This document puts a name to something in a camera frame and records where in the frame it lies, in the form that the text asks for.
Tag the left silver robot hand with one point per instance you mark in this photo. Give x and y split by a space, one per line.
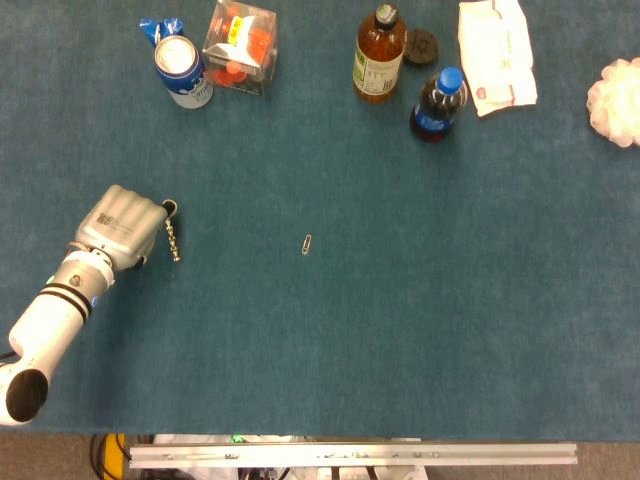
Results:
120 227

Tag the silver bead chain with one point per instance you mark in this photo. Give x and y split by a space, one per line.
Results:
171 237

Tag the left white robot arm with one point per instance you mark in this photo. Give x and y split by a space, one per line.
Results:
55 315

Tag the small metal paperclip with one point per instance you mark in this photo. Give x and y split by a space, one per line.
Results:
306 244

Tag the blue and white drink can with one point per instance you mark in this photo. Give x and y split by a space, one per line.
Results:
182 70

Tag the blue snack bag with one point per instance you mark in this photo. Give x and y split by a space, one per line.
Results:
159 29

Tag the clear box with orange toys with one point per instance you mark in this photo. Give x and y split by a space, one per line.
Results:
241 47

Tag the amber tea bottle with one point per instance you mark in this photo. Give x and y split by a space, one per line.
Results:
378 55

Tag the cola bottle with blue cap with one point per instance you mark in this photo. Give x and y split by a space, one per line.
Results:
438 106

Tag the black round puck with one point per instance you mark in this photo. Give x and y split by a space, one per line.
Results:
421 46

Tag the white crumpled paper bag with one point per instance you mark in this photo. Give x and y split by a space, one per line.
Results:
496 55

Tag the white mesh bath pouf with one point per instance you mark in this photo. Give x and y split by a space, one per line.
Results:
616 101

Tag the aluminium extrusion rail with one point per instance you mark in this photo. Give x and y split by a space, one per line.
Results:
350 454

